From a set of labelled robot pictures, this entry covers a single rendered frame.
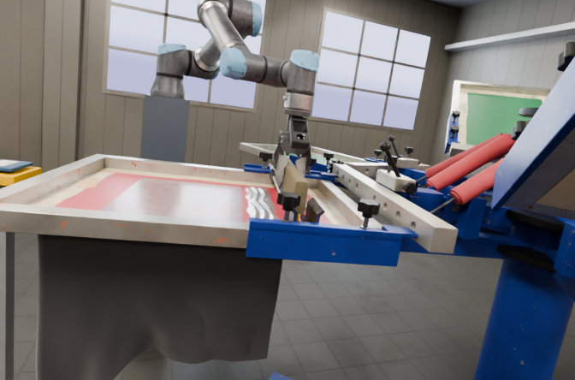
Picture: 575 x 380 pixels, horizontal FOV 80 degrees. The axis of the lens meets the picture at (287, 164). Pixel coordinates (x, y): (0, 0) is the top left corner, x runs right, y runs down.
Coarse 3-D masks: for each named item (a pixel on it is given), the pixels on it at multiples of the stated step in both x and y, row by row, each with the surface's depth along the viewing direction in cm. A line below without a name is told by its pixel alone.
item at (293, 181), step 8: (288, 160) 100; (288, 168) 89; (296, 168) 91; (288, 176) 85; (296, 176) 79; (288, 184) 84; (296, 184) 75; (304, 184) 75; (288, 192) 82; (296, 192) 75; (304, 192) 75; (304, 200) 76; (296, 208) 76; (304, 208) 76
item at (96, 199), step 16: (80, 192) 82; (96, 192) 84; (112, 192) 85; (128, 192) 87; (80, 208) 72; (96, 208) 73; (112, 208) 74; (128, 208) 75; (144, 208) 77; (160, 208) 78; (176, 208) 80; (192, 208) 81; (208, 208) 83; (224, 208) 85; (240, 208) 86
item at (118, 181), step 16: (112, 176) 100; (128, 176) 102; (144, 176) 105; (144, 192) 89; (160, 192) 91; (176, 192) 93; (192, 192) 95; (208, 192) 97; (224, 192) 100; (240, 192) 102; (272, 192) 108
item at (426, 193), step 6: (384, 186) 97; (396, 192) 94; (402, 192) 95; (420, 192) 96; (426, 192) 96; (432, 192) 97; (438, 192) 99; (420, 198) 96; (426, 198) 96; (432, 198) 96; (438, 198) 97; (420, 204) 96; (426, 204) 96; (432, 204) 97; (438, 204) 97; (438, 210) 97
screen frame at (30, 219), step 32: (96, 160) 103; (128, 160) 110; (0, 192) 65; (32, 192) 71; (0, 224) 57; (32, 224) 57; (64, 224) 58; (96, 224) 59; (128, 224) 60; (160, 224) 60; (192, 224) 61; (224, 224) 64; (352, 224) 85
